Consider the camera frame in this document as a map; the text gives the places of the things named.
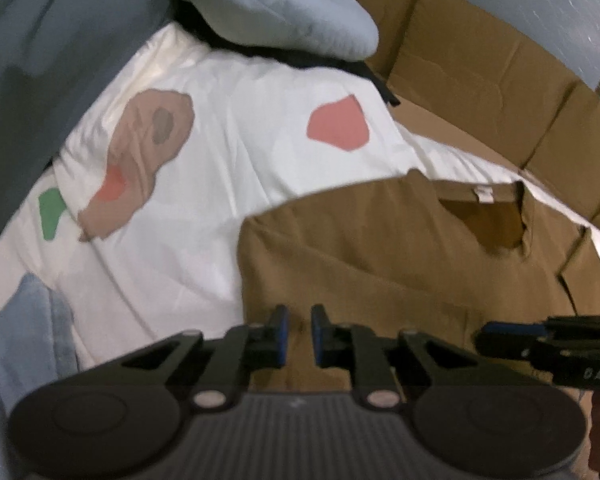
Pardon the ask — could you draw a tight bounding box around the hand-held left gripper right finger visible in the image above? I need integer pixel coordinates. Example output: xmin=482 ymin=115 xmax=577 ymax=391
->
xmin=310 ymin=304 xmax=482 ymax=412

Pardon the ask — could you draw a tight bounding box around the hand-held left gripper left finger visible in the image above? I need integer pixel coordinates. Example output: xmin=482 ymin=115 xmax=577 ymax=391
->
xmin=122 ymin=304 xmax=289 ymax=412

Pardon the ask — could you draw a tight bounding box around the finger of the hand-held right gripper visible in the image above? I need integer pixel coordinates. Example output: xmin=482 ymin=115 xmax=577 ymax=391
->
xmin=474 ymin=321 xmax=552 ymax=362

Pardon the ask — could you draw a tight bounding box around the brown printed t-shirt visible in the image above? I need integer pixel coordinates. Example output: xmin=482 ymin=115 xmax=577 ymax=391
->
xmin=237 ymin=169 xmax=600 ymax=411

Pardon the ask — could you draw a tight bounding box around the white printed bed blanket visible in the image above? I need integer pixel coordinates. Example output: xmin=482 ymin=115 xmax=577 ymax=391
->
xmin=0 ymin=22 xmax=600 ymax=376

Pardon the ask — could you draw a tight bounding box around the brown cardboard sheet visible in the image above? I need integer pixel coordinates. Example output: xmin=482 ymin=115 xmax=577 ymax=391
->
xmin=295 ymin=0 xmax=600 ymax=232

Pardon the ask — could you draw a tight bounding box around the light blue denim cloth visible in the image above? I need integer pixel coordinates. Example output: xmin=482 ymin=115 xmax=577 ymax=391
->
xmin=0 ymin=272 xmax=79 ymax=480

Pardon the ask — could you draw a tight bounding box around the dark grey cloth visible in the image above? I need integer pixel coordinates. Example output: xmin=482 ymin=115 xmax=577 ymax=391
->
xmin=172 ymin=7 xmax=402 ymax=109

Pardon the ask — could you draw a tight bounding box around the grey neck pillow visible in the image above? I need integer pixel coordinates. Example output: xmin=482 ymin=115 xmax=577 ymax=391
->
xmin=162 ymin=0 xmax=381 ymax=64

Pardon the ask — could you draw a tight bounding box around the grey blue blanket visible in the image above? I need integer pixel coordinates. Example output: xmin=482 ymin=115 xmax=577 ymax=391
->
xmin=0 ymin=0 xmax=177 ymax=261

